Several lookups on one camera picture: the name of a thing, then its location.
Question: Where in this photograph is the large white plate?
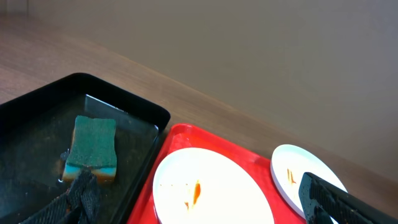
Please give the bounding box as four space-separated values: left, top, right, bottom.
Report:
152 147 274 224

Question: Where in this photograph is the green yellow sponge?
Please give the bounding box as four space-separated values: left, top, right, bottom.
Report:
62 115 118 182

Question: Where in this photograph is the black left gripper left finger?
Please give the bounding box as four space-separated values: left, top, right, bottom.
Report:
22 170 101 224

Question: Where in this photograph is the black water tray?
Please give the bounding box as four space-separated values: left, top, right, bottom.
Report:
1 73 170 223

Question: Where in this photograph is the red plastic tray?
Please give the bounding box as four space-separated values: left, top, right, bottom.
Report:
126 123 305 224

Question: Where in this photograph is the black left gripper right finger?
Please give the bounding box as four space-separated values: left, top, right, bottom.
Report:
298 172 397 224

